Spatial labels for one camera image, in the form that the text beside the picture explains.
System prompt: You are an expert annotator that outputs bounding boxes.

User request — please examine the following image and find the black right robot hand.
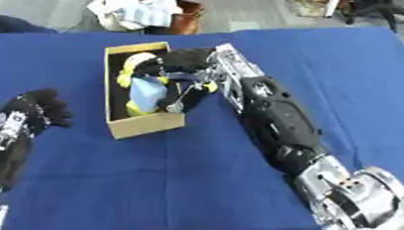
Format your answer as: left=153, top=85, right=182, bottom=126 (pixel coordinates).
left=131, top=43, right=224, bottom=117

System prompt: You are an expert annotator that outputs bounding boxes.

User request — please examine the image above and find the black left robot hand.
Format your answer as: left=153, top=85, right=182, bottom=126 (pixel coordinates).
left=0, top=84, right=75, bottom=140

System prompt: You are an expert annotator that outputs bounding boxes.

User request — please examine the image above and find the light blue block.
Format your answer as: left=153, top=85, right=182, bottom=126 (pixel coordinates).
left=127, top=74, right=169, bottom=115

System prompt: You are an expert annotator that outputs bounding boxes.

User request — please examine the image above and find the tan cardboard box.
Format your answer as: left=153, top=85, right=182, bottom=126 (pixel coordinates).
left=98, top=38, right=192, bottom=144

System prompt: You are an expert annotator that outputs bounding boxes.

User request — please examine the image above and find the yellow patterned box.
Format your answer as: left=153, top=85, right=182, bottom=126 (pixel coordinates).
left=286, top=0, right=342, bottom=19

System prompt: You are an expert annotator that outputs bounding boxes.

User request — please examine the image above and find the brown basket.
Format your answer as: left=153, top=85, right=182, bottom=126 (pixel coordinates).
left=142, top=0, right=207, bottom=38

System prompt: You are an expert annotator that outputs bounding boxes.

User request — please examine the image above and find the black office chair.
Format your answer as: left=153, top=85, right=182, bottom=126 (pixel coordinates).
left=337, top=0, right=404, bottom=35

